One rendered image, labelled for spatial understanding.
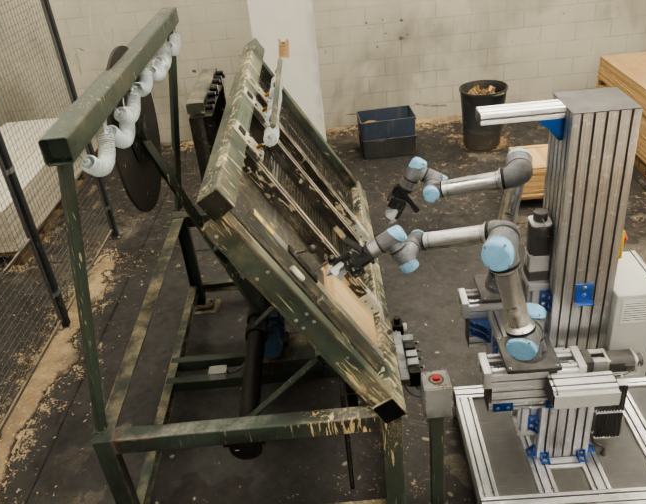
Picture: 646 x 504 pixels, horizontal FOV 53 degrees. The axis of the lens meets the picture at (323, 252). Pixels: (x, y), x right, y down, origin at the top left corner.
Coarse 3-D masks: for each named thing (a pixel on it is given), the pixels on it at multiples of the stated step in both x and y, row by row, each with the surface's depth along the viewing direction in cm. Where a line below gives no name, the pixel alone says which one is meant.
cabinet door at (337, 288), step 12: (324, 276) 305; (336, 288) 307; (348, 288) 322; (336, 300) 296; (348, 300) 312; (360, 300) 328; (348, 312) 303; (360, 312) 318; (360, 324) 308; (372, 324) 323; (372, 336) 313
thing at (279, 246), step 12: (252, 216) 261; (264, 228) 264; (276, 240) 267; (276, 252) 270; (288, 264) 273; (312, 288) 280; (324, 288) 284; (336, 312) 287; (348, 324) 290; (360, 336) 294; (372, 348) 298
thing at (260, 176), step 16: (256, 144) 290; (256, 160) 288; (256, 176) 291; (272, 176) 297; (272, 192) 296; (288, 208) 300; (304, 224) 305; (304, 240) 309; (320, 240) 309; (320, 256) 314; (336, 256) 314; (352, 288) 324; (368, 304) 329
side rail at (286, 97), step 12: (264, 72) 418; (288, 96) 427; (288, 108) 431; (300, 108) 438; (300, 120) 436; (312, 132) 440; (324, 144) 445; (336, 156) 454; (336, 168) 454; (348, 180) 459
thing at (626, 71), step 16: (608, 64) 681; (624, 64) 669; (640, 64) 664; (608, 80) 684; (624, 80) 646; (640, 80) 624; (640, 96) 614; (640, 128) 617; (640, 144) 620; (640, 160) 627
